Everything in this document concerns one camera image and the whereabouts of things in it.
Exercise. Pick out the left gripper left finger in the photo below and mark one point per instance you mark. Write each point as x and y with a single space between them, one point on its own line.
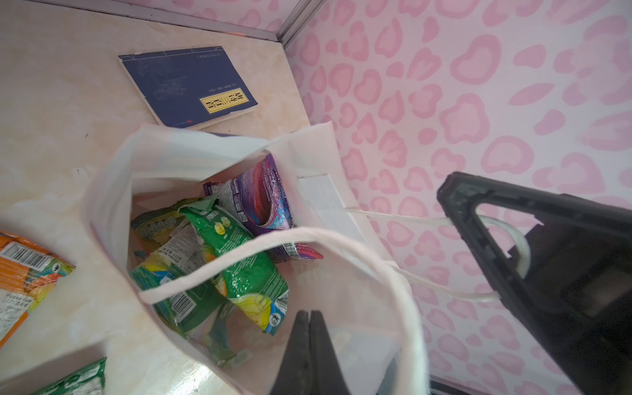
294 375

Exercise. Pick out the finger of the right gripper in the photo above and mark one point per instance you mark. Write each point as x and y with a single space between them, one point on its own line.
572 287

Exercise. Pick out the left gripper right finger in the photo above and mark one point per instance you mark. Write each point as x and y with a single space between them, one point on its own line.
325 373

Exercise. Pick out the red white paper bag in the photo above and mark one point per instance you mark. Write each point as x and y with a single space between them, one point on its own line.
365 297

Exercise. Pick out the small green snack packet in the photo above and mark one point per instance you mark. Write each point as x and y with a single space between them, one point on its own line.
253 284

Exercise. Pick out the purple snack packet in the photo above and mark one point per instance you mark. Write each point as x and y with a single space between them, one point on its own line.
255 197

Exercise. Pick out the large green snack packet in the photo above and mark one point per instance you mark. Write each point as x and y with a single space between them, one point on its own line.
88 380

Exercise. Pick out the orange snack packet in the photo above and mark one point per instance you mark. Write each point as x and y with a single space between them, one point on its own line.
29 273

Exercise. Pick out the blue booklet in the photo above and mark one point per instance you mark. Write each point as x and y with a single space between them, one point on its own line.
189 88

